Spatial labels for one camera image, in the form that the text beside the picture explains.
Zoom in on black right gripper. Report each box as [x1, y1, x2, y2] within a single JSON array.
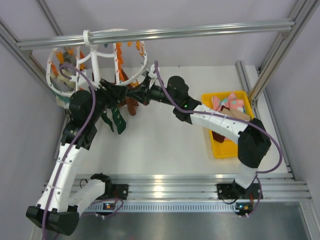
[[126, 77, 179, 108]]

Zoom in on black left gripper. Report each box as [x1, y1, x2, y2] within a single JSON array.
[[88, 77, 128, 122]]

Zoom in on white round clip hanger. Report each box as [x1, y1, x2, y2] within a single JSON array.
[[46, 30, 148, 97]]

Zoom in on pink patterned sock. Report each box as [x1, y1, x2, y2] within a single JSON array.
[[211, 92, 246, 113]]

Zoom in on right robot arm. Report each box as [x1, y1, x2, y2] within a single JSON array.
[[126, 76, 271, 200]]

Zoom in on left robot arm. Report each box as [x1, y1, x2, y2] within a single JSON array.
[[26, 79, 128, 238]]

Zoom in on brown sock on hanger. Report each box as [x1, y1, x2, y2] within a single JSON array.
[[117, 69, 139, 116]]

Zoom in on dark green sock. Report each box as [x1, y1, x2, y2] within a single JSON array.
[[101, 106, 127, 135]]

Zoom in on tan brown sock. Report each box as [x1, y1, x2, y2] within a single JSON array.
[[220, 108, 251, 122]]

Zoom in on yellow plastic bin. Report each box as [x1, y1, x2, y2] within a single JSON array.
[[201, 91, 254, 159]]

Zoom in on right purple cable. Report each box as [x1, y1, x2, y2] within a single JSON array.
[[153, 60, 284, 218]]

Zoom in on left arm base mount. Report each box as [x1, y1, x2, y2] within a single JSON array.
[[109, 184, 129, 200]]

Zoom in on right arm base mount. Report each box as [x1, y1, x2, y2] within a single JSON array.
[[216, 182, 263, 203]]

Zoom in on aluminium top rail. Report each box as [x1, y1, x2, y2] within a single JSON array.
[[16, 18, 295, 50]]

